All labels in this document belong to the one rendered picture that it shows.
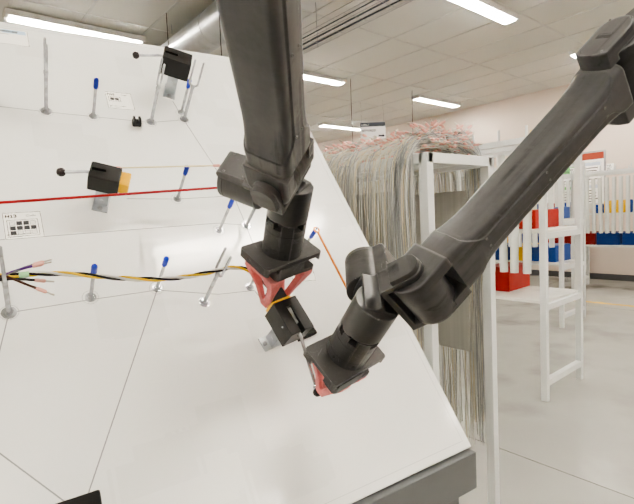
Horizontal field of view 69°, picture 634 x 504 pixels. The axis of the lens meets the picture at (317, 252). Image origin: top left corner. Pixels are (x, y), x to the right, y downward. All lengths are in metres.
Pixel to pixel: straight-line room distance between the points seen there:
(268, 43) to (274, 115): 0.08
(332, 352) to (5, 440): 0.39
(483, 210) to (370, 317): 0.18
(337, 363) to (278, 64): 0.38
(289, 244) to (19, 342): 0.37
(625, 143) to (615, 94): 8.27
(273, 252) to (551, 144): 0.37
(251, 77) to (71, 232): 0.47
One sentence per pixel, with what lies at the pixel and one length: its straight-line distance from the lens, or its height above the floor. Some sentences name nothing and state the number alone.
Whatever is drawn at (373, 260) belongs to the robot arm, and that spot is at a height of 1.22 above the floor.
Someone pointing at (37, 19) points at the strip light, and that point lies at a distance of 5.52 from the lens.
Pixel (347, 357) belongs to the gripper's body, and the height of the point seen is 1.10.
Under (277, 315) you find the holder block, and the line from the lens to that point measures 0.69.
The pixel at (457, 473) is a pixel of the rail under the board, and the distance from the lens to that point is 0.88.
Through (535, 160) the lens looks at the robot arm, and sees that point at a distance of 0.60.
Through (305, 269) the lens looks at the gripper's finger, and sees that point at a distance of 0.67.
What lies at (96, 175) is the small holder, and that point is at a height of 1.36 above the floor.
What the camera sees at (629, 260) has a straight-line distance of 8.93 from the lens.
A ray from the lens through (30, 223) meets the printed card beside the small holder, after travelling 0.82.
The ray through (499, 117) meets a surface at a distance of 9.86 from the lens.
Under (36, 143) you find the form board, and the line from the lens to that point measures 0.93.
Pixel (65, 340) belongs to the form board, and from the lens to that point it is 0.72.
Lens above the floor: 1.28
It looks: 4 degrees down
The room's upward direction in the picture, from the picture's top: 3 degrees counter-clockwise
